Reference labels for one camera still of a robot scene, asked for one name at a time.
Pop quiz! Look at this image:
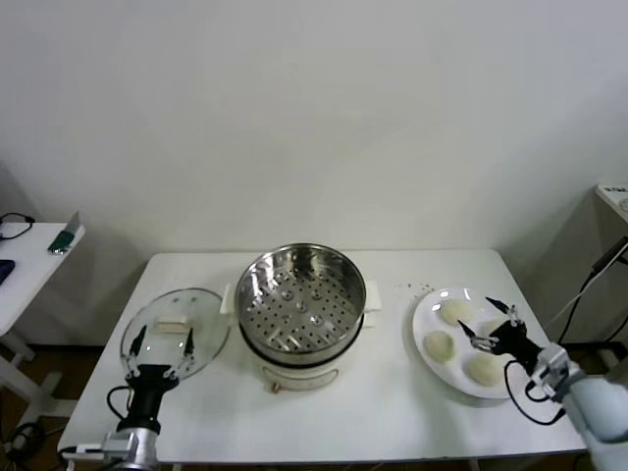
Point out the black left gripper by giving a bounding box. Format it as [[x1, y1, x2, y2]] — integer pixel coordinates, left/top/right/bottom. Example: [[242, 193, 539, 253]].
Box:
[[120, 324, 196, 434]]

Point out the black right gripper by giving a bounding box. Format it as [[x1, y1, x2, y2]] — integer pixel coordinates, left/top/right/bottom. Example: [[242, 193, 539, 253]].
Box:
[[456, 295, 544, 374]]

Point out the round glass pot lid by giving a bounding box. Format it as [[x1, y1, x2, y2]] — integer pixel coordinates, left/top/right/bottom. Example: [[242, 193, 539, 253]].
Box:
[[120, 288, 233, 385]]

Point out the stainless steel steamer basket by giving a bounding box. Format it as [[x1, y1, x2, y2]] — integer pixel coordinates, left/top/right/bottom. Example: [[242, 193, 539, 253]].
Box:
[[221, 242, 383, 367]]

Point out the white round plate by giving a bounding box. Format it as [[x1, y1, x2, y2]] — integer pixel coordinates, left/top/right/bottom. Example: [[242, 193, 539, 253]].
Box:
[[411, 287, 539, 401]]

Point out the black plug adapter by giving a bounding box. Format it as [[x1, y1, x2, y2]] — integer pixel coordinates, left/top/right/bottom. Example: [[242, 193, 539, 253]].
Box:
[[592, 235, 628, 276]]

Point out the white electric cooking pot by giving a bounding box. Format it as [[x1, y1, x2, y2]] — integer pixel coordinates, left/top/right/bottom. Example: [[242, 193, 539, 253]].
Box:
[[238, 311, 380, 394]]

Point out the white side table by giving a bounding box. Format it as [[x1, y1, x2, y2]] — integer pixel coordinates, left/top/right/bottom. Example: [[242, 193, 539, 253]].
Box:
[[0, 221, 87, 423]]

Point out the white side shelf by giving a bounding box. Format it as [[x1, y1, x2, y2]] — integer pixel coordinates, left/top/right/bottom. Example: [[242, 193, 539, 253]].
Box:
[[596, 182, 628, 232]]

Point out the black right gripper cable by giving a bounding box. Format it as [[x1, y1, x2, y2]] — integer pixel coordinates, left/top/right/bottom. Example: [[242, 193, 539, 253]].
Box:
[[503, 360, 566, 426]]

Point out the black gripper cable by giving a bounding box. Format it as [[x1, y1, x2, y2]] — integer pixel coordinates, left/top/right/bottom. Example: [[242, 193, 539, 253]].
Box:
[[106, 385, 133, 424], [503, 360, 566, 426]]

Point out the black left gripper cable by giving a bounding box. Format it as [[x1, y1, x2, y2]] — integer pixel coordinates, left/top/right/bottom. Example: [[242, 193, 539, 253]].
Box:
[[106, 385, 133, 424]]

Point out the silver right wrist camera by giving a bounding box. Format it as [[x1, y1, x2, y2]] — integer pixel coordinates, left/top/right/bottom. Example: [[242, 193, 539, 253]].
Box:
[[528, 342, 583, 401]]

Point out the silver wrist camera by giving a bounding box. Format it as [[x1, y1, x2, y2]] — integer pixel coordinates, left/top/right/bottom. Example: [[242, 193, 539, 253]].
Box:
[[528, 342, 583, 401], [100, 430, 136, 456]]

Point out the thin white cable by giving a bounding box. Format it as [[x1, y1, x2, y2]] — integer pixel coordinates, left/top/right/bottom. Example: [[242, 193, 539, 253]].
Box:
[[548, 272, 598, 328]]

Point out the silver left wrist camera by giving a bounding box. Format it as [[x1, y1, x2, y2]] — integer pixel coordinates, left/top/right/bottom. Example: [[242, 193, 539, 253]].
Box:
[[100, 430, 136, 456]]

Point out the black floor cable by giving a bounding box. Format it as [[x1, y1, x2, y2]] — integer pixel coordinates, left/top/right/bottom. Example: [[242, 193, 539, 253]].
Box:
[[0, 420, 60, 467]]

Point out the black cable with plug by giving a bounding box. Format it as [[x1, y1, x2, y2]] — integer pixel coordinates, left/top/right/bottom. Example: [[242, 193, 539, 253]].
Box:
[[0, 211, 35, 241]]

